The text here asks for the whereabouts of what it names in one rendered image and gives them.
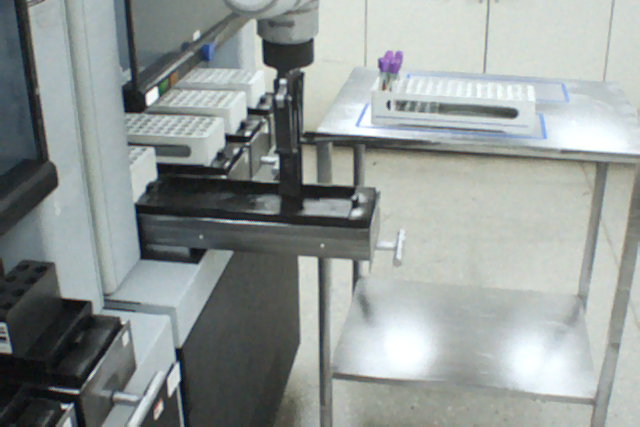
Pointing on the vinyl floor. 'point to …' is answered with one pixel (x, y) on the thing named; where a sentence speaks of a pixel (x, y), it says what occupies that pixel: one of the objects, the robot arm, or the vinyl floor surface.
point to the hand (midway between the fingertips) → (290, 169)
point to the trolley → (546, 112)
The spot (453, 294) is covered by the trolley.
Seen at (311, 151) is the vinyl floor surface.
